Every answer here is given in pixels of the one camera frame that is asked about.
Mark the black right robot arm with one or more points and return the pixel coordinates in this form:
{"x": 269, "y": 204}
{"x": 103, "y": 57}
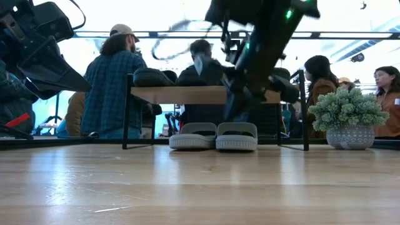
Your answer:
{"x": 275, "y": 28}

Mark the black ceiling beam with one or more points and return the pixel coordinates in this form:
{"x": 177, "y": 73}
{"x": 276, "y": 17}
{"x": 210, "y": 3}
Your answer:
{"x": 343, "y": 34}

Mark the light grey rubber slide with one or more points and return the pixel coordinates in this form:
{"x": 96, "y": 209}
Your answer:
{"x": 192, "y": 137}
{"x": 236, "y": 139}

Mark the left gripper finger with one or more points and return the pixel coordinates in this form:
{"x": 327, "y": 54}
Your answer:
{"x": 56, "y": 72}
{"x": 43, "y": 91}

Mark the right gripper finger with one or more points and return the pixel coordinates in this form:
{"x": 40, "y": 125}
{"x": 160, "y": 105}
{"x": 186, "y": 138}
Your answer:
{"x": 236, "y": 107}

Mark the beige cap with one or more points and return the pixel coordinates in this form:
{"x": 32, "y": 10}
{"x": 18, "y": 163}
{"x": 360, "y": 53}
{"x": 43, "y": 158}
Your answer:
{"x": 122, "y": 29}

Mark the potted green succulent plant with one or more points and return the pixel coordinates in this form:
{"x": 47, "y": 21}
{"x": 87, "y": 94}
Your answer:
{"x": 348, "y": 109}

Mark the wooden shelf with black frame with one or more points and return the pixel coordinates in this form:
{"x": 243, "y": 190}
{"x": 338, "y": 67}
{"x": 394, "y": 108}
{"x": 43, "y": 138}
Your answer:
{"x": 175, "y": 95}

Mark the black ceiling camera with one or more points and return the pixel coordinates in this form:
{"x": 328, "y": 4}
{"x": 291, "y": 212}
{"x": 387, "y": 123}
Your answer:
{"x": 357, "y": 57}

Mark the black tripod stand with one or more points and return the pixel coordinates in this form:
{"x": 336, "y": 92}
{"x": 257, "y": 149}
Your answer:
{"x": 56, "y": 115}

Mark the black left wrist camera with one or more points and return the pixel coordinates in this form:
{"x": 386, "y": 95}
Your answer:
{"x": 53, "y": 20}

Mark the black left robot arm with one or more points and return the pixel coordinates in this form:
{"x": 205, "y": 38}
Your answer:
{"x": 4, "y": 9}

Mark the dark green rubber slide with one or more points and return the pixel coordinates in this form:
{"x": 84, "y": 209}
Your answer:
{"x": 171, "y": 76}
{"x": 151, "y": 78}

